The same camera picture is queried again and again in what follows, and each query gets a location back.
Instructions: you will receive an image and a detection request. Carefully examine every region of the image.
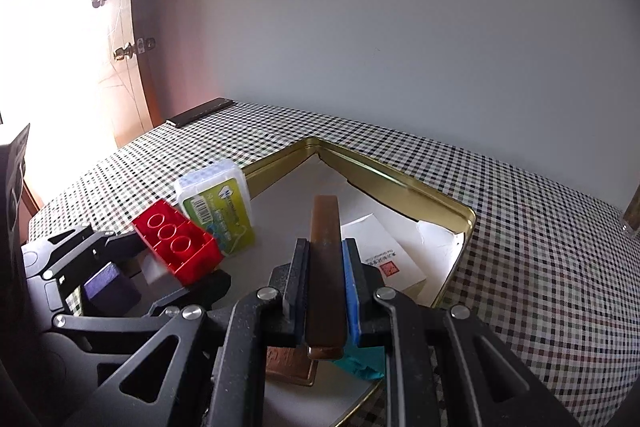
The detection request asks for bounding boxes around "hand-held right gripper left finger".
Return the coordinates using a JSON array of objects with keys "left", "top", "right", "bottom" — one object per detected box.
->
[{"left": 65, "top": 238, "right": 312, "bottom": 427}]

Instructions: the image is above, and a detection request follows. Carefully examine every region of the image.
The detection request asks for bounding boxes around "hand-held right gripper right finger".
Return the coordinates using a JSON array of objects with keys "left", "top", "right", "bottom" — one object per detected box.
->
[{"left": 341, "top": 238, "right": 583, "bottom": 427}]

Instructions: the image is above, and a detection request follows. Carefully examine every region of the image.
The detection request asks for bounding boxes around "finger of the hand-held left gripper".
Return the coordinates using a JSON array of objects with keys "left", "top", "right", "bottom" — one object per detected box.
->
[
  {"left": 52, "top": 269, "right": 232, "bottom": 333},
  {"left": 22, "top": 227, "right": 151, "bottom": 280}
]

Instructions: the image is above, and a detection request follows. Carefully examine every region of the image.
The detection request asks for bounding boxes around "brown wooden comb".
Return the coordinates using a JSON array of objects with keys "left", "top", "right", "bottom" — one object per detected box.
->
[{"left": 306, "top": 195, "right": 348, "bottom": 360}]

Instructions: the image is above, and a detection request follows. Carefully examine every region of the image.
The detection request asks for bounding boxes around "purple block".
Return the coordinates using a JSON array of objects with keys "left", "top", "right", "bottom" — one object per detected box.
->
[{"left": 82, "top": 263, "right": 142, "bottom": 317}]

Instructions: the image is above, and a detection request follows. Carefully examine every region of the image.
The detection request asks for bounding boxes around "small white box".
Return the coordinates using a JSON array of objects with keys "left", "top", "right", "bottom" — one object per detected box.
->
[{"left": 142, "top": 252, "right": 176, "bottom": 290}]

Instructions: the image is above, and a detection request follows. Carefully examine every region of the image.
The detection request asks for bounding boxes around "red building block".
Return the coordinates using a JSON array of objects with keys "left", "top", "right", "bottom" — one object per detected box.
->
[{"left": 132, "top": 199, "right": 224, "bottom": 286}]

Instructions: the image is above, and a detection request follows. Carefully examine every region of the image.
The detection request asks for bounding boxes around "teal building block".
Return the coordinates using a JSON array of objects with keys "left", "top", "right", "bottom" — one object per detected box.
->
[{"left": 330, "top": 342, "right": 387, "bottom": 380}]

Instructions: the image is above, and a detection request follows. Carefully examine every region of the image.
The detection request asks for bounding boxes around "white box with red seal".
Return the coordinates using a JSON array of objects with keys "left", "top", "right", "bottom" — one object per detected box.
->
[{"left": 341, "top": 213, "right": 428, "bottom": 295}]

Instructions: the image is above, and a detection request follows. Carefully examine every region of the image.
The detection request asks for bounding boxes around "copper coloured box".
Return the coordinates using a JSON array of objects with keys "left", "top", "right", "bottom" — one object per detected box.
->
[{"left": 264, "top": 346, "right": 321, "bottom": 385}]

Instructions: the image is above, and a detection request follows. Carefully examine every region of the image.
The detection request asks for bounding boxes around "clear case with green label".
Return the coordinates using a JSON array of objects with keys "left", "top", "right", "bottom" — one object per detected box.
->
[{"left": 174, "top": 160, "right": 257, "bottom": 258}]

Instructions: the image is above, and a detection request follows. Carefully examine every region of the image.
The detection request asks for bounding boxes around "black phone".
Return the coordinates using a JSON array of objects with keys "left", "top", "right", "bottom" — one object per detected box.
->
[{"left": 166, "top": 97, "right": 236, "bottom": 128}]

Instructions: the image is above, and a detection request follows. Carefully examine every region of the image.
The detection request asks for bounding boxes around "checkered tablecloth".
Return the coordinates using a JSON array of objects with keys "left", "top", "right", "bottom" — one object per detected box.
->
[{"left": 27, "top": 101, "right": 640, "bottom": 427}]

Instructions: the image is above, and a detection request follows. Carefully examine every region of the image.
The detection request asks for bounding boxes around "wooden door with ornament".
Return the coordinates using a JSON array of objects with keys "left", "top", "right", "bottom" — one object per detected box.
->
[{"left": 0, "top": 0, "right": 156, "bottom": 212}]

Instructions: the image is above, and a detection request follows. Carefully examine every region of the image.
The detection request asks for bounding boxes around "glass tea bottle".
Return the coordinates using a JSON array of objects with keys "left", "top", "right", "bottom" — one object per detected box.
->
[{"left": 620, "top": 187, "right": 640, "bottom": 240}]

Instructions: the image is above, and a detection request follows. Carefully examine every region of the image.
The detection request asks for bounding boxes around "brass door handle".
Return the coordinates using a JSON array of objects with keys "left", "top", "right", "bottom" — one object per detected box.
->
[{"left": 114, "top": 37, "right": 157, "bottom": 62}]

